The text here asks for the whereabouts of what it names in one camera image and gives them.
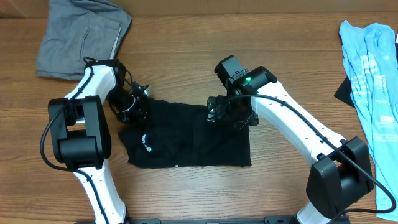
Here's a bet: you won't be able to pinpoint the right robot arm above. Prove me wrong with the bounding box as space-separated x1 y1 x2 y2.
207 55 374 223

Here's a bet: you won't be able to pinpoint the light blue t-shirt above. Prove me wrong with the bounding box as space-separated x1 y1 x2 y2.
338 20 398 222

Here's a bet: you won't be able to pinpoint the dark garment under blue shirt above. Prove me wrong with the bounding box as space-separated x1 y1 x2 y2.
334 77 355 108

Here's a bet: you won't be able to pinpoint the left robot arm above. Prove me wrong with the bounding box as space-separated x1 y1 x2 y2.
40 57 149 223

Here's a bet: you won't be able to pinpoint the folded grey shorts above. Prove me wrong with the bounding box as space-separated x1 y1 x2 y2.
36 0 132 80

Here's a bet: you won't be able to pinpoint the black polo shirt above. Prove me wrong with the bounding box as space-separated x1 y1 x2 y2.
118 100 251 169

